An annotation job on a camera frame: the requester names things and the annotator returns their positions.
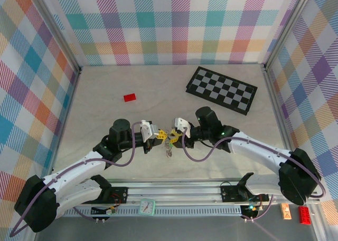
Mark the green capped key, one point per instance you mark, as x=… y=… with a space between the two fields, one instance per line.
x=170 y=145

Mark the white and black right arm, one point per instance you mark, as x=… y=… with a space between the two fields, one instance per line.
x=258 y=148

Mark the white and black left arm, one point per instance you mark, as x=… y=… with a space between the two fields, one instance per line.
x=76 y=172

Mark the black folding chessboard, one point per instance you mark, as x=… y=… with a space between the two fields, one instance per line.
x=221 y=89

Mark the flat red toy brick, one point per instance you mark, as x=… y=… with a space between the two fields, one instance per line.
x=130 y=97

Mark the small mint green clock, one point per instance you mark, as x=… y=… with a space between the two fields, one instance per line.
x=147 y=207

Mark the small circuit board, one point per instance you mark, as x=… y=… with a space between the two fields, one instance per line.
x=252 y=208
x=111 y=210

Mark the small wooden block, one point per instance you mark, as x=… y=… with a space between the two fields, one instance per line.
x=286 y=212

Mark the red studded toy brick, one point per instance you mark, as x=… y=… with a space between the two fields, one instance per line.
x=305 y=216

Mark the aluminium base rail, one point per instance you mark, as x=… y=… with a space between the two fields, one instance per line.
x=171 y=192

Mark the aluminium side rail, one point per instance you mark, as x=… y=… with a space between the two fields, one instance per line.
x=277 y=106

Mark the aluminium frame post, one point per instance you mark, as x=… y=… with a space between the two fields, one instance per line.
x=287 y=27
x=60 y=35

